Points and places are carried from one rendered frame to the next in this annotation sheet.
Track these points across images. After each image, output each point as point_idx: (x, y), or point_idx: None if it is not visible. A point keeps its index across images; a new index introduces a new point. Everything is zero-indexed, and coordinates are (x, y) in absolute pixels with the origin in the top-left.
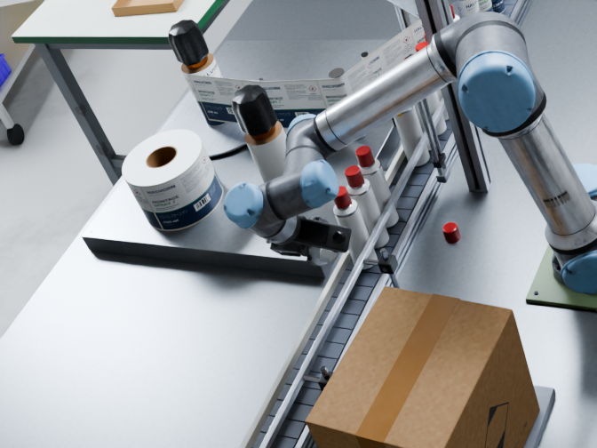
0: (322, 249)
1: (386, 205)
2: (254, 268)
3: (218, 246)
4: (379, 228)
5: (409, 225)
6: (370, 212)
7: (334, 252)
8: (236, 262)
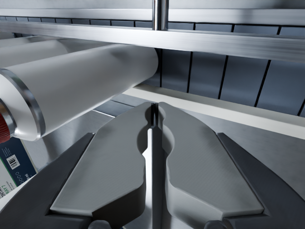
0: (190, 190)
1: (32, 32)
2: (162, 186)
3: (147, 222)
4: (71, 25)
5: (74, 12)
6: (40, 52)
7: (156, 114)
8: (159, 202)
